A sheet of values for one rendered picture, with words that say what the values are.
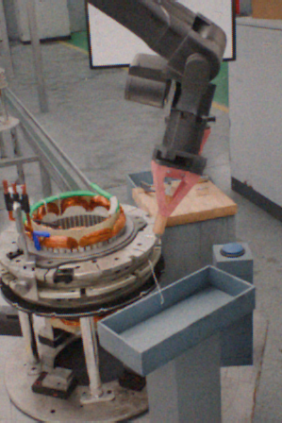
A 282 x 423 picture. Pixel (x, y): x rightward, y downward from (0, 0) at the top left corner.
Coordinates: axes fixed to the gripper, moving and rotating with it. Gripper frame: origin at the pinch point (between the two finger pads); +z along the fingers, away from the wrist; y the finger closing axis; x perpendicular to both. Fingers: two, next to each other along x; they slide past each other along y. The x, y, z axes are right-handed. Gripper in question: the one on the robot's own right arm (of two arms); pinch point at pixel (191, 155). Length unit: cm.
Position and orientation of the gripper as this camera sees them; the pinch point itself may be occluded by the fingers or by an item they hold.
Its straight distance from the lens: 133.0
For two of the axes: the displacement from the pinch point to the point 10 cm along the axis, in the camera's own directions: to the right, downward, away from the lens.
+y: -9.6, 1.8, -2.3
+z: 0.8, 9.2, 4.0
